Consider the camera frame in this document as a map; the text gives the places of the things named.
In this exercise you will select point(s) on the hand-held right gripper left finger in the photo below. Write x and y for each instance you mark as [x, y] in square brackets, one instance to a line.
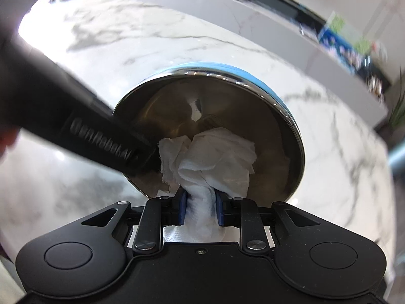
[182, 209]

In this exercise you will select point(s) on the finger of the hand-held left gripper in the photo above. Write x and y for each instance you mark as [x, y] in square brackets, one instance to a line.
[148, 161]

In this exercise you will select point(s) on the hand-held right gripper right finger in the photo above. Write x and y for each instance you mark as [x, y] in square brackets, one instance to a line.
[220, 210]

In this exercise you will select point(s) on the white paper towel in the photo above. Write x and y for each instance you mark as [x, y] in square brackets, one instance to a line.
[215, 155]

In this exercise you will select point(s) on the blue steel bowl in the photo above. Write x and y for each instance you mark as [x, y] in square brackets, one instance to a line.
[272, 133]

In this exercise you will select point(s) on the white marble tv console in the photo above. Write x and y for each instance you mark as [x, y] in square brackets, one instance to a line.
[269, 31]

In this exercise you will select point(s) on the tall-leaf potted plant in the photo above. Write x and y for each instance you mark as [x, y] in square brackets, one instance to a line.
[398, 107]

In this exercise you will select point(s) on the water lily painting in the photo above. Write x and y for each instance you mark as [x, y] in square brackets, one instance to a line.
[341, 38]

